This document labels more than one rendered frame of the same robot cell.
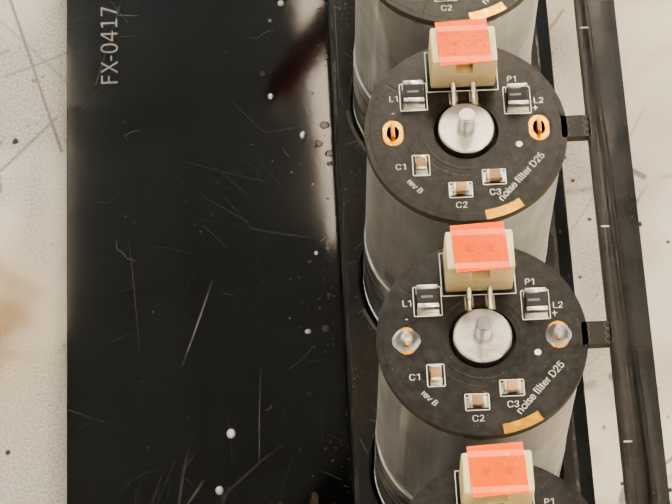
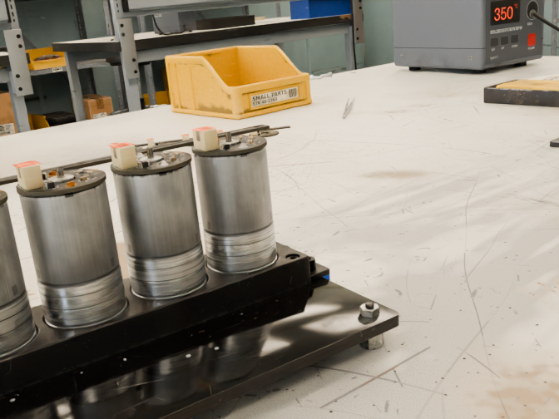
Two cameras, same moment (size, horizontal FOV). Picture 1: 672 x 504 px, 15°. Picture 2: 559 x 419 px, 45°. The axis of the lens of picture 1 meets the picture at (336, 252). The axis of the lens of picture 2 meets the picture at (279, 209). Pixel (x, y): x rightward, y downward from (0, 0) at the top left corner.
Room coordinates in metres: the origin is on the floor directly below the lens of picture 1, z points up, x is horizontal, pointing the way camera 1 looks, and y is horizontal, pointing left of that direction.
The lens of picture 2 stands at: (0.19, 0.18, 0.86)
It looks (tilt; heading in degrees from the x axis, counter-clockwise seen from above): 17 degrees down; 240
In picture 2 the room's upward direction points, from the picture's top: 5 degrees counter-clockwise
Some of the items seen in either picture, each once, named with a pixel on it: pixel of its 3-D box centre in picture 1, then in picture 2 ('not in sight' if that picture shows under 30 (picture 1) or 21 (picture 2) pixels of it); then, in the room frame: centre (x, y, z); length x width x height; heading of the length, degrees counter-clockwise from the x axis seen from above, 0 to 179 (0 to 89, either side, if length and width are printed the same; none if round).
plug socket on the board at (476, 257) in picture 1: (479, 267); (126, 155); (0.13, -0.02, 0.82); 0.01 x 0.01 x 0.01; 3
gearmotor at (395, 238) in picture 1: (457, 221); (76, 258); (0.15, -0.02, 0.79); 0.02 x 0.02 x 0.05
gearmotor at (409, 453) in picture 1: (472, 417); (162, 234); (0.12, -0.02, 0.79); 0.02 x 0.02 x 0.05
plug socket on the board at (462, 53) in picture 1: (462, 63); (32, 174); (0.16, -0.02, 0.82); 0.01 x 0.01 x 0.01; 3
